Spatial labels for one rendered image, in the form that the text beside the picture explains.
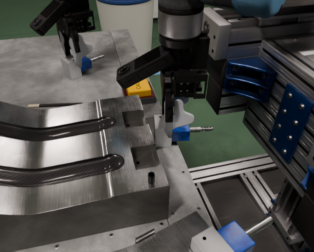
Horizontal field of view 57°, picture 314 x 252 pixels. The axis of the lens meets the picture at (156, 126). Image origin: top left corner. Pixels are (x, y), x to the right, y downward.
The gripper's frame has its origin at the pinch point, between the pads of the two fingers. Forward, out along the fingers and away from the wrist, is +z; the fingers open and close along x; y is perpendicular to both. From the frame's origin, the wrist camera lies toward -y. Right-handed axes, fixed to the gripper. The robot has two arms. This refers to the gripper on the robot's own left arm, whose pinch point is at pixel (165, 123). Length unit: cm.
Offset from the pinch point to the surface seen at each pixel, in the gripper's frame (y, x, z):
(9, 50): -51, 50, 5
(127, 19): -14, 178, 39
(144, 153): -4.8, -11.3, -2.5
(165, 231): -2.2, -25.9, -0.9
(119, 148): -9.1, -11.6, -4.4
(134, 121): -6.6, -0.8, -1.7
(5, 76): -46, 31, 5
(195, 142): 28, 85, 85
